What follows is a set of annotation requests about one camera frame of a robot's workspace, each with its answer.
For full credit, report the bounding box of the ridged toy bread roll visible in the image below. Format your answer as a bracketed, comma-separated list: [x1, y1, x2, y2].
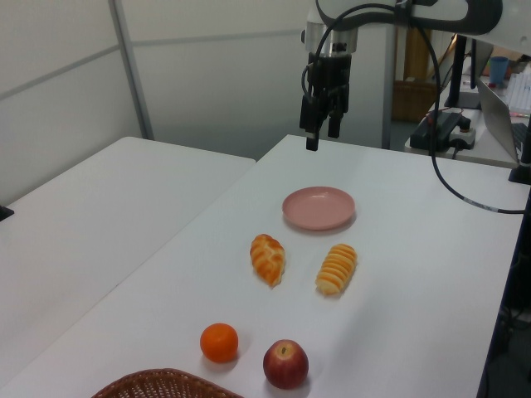
[314, 243, 358, 297]

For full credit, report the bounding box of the dark computer monitor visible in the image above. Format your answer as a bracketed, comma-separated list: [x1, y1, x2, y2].
[471, 39, 495, 90]

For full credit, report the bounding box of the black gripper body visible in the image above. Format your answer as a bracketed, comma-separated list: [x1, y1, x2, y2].
[304, 51, 353, 95]

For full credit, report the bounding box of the grey partition post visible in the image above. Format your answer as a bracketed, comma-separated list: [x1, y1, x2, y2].
[108, 0, 155, 142]

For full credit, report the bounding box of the braided toy bread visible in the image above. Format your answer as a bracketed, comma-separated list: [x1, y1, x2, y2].
[249, 233, 286, 289]

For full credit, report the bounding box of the black power strip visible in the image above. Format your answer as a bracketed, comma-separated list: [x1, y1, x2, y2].
[410, 110, 462, 151]

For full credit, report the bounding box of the toy orange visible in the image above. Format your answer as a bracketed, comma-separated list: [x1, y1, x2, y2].
[199, 323, 240, 364]

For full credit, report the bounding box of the brown cardboard box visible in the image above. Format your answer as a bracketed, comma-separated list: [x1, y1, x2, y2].
[392, 80, 441, 124]

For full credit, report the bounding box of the red toy apple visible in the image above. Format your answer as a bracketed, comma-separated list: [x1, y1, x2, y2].
[262, 339, 309, 391]

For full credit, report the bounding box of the pink plate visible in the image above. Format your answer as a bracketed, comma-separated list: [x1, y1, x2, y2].
[282, 187, 357, 231]

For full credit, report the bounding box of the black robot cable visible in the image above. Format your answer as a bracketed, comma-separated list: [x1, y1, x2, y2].
[313, 0, 527, 216]

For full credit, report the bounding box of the blue cup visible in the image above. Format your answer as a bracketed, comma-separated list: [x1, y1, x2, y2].
[490, 56, 510, 86]

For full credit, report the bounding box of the brown woven basket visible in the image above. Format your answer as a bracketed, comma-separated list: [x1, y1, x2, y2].
[90, 367, 246, 398]

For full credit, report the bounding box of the silver laptop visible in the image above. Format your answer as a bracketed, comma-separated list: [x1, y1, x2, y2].
[475, 76, 531, 163]

